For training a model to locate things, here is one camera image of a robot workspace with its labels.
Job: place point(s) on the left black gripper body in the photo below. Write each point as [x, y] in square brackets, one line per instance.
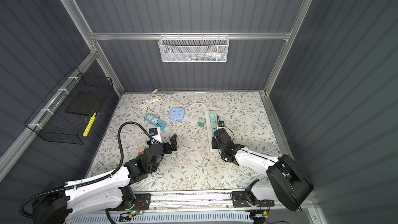
[162, 156]

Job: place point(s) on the black wire basket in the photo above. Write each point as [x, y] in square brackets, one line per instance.
[65, 116]

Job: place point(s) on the long white power strip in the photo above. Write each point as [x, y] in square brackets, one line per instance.
[210, 132]

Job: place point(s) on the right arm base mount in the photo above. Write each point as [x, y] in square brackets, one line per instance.
[247, 199]

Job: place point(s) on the white wire basket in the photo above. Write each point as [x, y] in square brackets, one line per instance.
[174, 49]

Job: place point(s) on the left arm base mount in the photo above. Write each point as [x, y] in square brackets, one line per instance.
[138, 202]

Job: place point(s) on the teal small power strip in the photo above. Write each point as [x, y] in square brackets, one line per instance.
[156, 122]

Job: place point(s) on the blue square power socket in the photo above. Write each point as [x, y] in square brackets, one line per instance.
[177, 114]

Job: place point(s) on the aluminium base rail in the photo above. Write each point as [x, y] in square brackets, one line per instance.
[192, 200]

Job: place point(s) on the brown plug adapter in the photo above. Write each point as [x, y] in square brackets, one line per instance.
[141, 150]

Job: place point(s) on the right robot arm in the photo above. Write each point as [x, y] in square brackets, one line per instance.
[286, 180]

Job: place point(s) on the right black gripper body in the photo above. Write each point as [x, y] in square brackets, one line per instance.
[215, 145]

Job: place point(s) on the white vented cover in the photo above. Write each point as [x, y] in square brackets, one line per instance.
[214, 217]

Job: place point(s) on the yellow marker pen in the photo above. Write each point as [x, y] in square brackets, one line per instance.
[89, 125]

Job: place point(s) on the pens in white basket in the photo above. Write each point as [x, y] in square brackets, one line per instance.
[209, 56]

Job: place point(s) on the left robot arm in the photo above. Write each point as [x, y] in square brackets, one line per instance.
[52, 209]

